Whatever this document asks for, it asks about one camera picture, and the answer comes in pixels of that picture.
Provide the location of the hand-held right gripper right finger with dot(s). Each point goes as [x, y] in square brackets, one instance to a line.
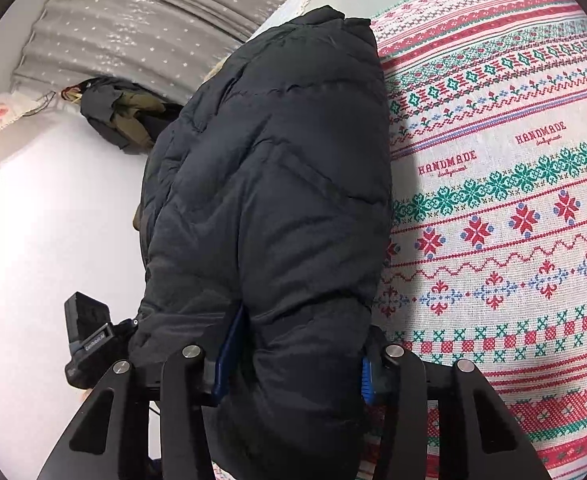
[367, 382]

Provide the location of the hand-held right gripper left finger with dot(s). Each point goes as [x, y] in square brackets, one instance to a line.
[228, 355]

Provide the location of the dark navy quilted jacket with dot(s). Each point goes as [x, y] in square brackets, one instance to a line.
[273, 185]

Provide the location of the red green printed blanket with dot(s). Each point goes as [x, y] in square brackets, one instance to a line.
[498, 210]

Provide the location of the dark grey hanging coat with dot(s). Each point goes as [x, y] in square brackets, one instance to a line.
[98, 110]

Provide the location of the olive hanging jacket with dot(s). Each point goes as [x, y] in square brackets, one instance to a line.
[131, 110]

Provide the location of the grey starred curtain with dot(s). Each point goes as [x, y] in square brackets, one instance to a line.
[148, 20]

